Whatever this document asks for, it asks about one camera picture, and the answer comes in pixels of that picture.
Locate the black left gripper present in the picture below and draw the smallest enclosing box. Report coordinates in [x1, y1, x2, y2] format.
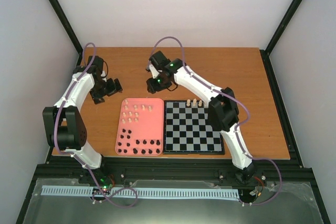
[91, 78, 123, 104]

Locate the white chess bishop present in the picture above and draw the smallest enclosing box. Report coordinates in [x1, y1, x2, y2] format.
[186, 99, 191, 107]

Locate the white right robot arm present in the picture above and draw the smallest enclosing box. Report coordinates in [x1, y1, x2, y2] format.
[146, 51, 256, 185]

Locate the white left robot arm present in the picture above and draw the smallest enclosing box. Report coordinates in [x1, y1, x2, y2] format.
[43, 56, 122, 184]

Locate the left controller board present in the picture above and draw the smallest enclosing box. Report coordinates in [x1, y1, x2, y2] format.
[100, 174, 115, 192]

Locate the controller board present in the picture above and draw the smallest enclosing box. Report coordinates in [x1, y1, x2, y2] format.
[100, 174, 115, 192]
[251, 175, 266, 199]

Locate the right controller board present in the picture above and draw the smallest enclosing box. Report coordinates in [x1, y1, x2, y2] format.
[251, 175, 266, 199]

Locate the pink plastic tray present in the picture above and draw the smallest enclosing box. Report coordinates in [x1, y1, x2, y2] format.
[115, 98, 164, 157]

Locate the black grey chessboard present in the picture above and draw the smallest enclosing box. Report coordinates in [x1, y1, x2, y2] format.
[163, 100, 225, 155]

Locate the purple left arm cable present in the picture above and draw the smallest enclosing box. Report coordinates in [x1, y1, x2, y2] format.
[51, 41, 139, 209]

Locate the black aluminium frame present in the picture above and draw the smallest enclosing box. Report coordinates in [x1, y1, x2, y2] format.
[16, 0, 330, 223]

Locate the light blue cable duct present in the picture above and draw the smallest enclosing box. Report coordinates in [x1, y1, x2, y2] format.
[40, 185, 239, 201]

